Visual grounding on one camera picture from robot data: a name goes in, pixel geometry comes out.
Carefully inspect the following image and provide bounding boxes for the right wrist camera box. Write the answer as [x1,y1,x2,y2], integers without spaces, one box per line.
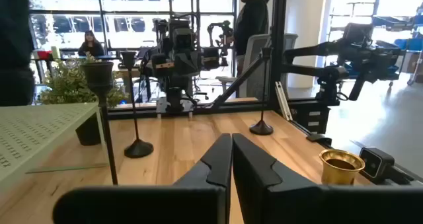
[169,19,196,52]

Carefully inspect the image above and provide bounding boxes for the small black camera box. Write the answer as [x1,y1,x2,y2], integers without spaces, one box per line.
[358,146,396,182]

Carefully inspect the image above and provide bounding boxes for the black frame clamp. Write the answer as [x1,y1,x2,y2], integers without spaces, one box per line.
[306,133,333,148]

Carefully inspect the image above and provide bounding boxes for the blue storage rack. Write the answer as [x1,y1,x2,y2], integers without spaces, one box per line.
[393,5,423,53]

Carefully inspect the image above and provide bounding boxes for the person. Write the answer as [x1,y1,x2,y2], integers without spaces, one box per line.
[232,0,271,78]
[77,30,106,57]

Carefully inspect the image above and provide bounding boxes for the bushy green plant black pot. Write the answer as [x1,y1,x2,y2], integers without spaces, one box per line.
[37,56,129,147]

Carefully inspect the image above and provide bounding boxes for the silver aluminium bar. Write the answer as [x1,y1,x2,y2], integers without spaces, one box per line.
[274,81,293,122]

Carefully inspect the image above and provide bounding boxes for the grey office chair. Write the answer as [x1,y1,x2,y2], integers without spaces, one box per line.
[216,33,272,99]

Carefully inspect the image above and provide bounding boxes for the black drawer cabinet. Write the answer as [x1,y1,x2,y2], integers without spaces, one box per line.
[289,100,341,135]

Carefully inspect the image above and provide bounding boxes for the gold candlestick holder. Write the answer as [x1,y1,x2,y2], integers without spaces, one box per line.
[318,148,366,186]

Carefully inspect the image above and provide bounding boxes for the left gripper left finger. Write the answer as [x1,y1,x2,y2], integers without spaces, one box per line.
[173,133,233,224]

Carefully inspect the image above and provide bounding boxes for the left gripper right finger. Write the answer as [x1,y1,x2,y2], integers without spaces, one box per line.
[232,133,319,224]

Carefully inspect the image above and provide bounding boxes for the black candlestick holder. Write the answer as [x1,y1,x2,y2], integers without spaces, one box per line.
[249,46,275,136]
[80,61,119,186]
[120,50,155,159]

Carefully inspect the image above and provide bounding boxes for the black aluminium table frame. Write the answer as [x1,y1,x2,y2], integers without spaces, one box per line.
[106,0,423,188]

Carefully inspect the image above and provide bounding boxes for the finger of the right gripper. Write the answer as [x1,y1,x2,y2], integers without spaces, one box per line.
[176,57,188,82]
[188,57,200,82]

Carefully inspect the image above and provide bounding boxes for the red container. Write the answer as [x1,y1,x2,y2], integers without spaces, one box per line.
[36,50,54,61]

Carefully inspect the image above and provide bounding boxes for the pale green perforated metal riser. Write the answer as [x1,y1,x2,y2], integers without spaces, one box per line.
[0,101,110,194]

